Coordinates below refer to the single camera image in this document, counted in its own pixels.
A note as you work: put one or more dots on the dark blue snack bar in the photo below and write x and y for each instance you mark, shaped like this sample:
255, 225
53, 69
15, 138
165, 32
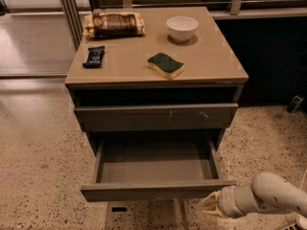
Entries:
94, 57

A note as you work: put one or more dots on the small grey floor bracket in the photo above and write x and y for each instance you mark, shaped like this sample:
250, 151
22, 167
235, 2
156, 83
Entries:
295, 104

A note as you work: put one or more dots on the grey drawer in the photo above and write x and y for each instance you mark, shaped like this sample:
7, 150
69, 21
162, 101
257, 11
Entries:
156, 117
145, 171

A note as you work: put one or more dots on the green yellow sponge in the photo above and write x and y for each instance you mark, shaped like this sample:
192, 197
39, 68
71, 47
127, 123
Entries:
165, 66

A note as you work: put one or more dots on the white floor device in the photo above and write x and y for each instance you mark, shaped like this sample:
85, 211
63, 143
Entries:
299, 224

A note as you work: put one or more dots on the grey top drawer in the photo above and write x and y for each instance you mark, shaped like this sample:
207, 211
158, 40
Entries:
156, 117

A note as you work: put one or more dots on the brown snack bag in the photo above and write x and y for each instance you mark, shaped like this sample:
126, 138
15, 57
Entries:
104, 24

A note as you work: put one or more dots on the grey drawer cabinet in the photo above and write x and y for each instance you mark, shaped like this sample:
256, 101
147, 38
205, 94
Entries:
212, 73

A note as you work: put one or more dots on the white ceramic bowl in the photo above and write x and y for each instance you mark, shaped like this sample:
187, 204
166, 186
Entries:
182, 28

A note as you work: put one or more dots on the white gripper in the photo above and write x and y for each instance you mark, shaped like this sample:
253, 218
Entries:
225, 200

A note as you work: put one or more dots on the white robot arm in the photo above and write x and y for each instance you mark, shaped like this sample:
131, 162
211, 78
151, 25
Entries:
268, 193

